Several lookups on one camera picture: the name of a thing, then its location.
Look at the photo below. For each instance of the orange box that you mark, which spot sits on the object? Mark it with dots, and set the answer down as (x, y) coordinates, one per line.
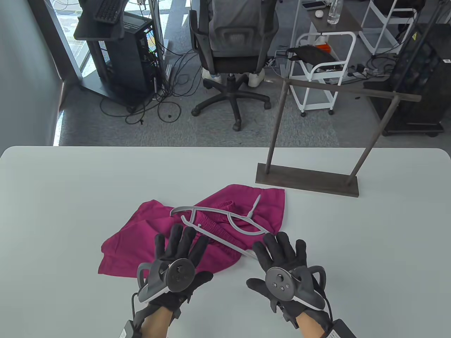
(324, 46)

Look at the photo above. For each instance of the black computer tower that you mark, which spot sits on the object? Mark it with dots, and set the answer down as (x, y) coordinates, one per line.
(130, 60)

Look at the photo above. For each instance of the black office chair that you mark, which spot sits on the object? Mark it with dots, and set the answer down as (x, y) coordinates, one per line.
(229, 65)

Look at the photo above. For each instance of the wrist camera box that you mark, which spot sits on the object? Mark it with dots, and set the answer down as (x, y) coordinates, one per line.
(340, 329)
(128, 331)

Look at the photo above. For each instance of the black cabinet on casters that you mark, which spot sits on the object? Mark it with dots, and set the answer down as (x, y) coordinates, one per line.
(422, 88)

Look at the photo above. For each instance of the person's right hand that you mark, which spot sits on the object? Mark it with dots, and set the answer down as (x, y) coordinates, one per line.
(282, 250)

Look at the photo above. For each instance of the black keyboard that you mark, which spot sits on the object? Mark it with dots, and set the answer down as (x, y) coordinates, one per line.
(107, 10)

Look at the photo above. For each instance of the person's left forearm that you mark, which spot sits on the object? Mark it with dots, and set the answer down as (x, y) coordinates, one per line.
(155, 325)

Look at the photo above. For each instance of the power strip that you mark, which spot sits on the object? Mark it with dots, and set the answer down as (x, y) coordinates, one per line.
(357, 72)

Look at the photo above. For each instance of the silver metal frame post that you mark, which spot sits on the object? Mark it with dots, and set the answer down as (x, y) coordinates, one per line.
(156, 31)

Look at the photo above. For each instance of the grey jacket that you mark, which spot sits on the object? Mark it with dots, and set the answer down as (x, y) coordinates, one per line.
(236, 21)

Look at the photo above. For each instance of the white shoe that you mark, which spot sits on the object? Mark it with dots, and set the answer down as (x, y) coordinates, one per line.
(255, 78)
(211, 76)

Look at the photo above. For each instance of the black bag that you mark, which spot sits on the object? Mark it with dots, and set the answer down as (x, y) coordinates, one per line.
(310, 53)

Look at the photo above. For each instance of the grey hand controller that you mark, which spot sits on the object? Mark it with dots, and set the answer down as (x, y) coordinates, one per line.
(181, 276)
(278, 283)

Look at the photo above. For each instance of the clear water bottle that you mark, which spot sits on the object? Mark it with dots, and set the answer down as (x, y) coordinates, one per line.
(334, 14)

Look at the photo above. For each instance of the magenta shorts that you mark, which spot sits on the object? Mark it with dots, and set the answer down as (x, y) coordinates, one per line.
(141, 229)

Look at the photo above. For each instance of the white metal cart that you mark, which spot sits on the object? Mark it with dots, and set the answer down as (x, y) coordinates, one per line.
(391, 19)
(326, 68)

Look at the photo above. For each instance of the brown side table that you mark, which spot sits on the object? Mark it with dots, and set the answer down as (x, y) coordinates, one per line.
(317, 23)

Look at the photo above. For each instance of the person's right forearm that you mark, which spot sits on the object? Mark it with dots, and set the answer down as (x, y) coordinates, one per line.
(310, 325)

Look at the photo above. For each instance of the dark wooden clothes rack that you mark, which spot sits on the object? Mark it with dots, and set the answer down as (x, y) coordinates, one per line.
(306, 179)

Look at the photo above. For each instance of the light grey plastic hanger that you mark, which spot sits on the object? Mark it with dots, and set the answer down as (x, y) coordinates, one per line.
(253, 210)

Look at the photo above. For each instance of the flat phone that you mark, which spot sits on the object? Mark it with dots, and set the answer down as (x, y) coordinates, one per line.
(313, 5)

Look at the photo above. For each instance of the black rolling computer stand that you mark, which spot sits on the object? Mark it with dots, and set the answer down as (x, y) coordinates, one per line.
(98, 31)

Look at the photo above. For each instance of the person's left hand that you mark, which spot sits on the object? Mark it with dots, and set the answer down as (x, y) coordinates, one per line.
(179, 243)

